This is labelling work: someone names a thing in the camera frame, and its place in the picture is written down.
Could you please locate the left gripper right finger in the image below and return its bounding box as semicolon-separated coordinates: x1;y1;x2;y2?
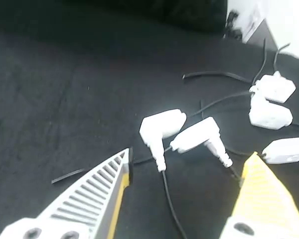
220;151;299;239

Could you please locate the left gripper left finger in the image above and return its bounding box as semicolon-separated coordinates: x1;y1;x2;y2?
0;147;134;239

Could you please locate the white outlet socket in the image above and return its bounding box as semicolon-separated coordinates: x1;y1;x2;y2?
261;136;299;165
248;93;294;130
249;71;297;104

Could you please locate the white two-prong plug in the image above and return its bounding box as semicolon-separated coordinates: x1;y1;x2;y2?
139;109;187;173
169;116;234;168

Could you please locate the white and black box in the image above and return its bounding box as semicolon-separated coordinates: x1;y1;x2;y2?
223;0;281;52

